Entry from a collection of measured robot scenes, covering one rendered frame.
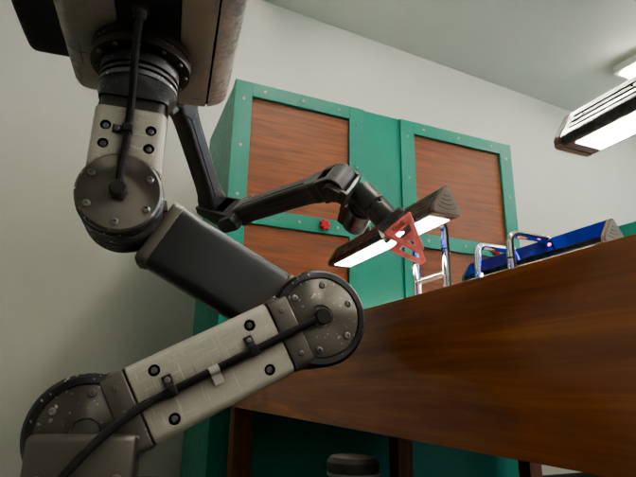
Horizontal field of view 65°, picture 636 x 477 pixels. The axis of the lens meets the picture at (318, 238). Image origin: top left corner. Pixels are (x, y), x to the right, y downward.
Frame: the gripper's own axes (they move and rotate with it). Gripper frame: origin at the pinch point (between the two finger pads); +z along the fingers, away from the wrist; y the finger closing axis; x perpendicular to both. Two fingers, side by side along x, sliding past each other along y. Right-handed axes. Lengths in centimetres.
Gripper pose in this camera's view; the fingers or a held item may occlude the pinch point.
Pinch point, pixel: (419, 254)
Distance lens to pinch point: 106.1
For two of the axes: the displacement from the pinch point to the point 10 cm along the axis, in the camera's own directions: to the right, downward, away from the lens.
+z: 6.0, 7.1, -3.7
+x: 7.6, -6.5, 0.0
